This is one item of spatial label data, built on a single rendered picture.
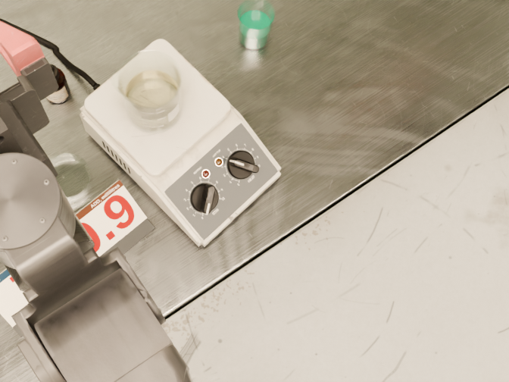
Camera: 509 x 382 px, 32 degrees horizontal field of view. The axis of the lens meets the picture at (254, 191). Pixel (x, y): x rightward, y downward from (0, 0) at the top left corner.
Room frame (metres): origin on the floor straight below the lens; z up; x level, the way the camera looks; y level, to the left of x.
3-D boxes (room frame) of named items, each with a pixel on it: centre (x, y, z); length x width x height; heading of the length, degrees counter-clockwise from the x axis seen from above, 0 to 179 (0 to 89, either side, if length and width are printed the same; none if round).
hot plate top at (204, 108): (0.35, 0.12, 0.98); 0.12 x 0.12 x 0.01; 54
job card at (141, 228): (0.22, 0.16, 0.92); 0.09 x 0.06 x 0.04; 141
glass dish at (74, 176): (0.27, 0.21, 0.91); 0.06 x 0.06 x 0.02
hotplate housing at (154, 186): (0.34, 0.10, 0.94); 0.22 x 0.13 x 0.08; 54
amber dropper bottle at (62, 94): (0.38, 0.25, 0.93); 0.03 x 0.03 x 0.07
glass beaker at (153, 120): (0.34, 0.13, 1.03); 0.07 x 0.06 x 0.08; 104
